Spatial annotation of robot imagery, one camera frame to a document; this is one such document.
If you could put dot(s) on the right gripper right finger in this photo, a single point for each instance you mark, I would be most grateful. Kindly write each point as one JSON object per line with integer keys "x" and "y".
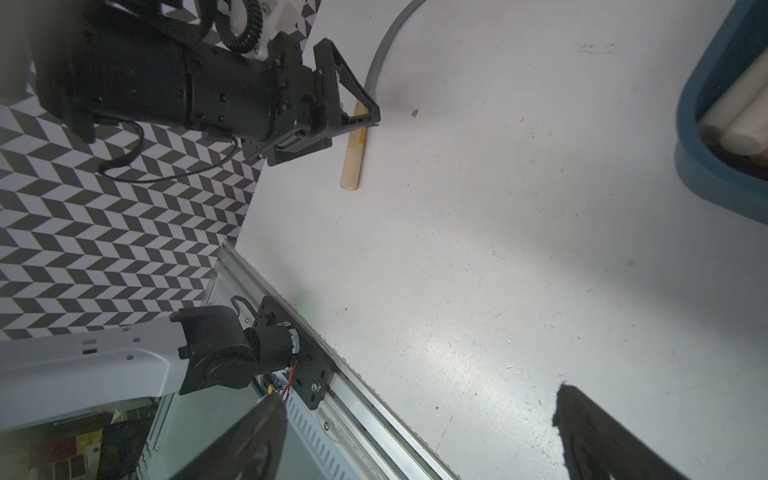
{"x": 596, "y": 446}

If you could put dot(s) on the dark blue storage tray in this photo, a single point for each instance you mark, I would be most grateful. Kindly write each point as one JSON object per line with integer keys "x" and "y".
{"x": 734, "y": 182}

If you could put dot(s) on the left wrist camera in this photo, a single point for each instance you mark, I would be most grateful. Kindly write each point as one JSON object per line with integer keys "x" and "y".
{"x": 247, "y": 27}

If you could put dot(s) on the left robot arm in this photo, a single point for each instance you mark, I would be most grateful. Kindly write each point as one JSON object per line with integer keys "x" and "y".
{"x": 98, "y": 63}

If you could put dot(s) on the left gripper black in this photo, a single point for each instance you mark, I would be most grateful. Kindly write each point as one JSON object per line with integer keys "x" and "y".
{"x": 273, "y": 105}

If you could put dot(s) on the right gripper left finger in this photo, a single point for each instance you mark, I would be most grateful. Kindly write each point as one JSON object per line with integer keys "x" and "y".
{"x": 250, "y": 449}

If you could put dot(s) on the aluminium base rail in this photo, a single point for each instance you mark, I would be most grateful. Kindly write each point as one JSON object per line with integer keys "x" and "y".
{"x": 244, "y": 343}

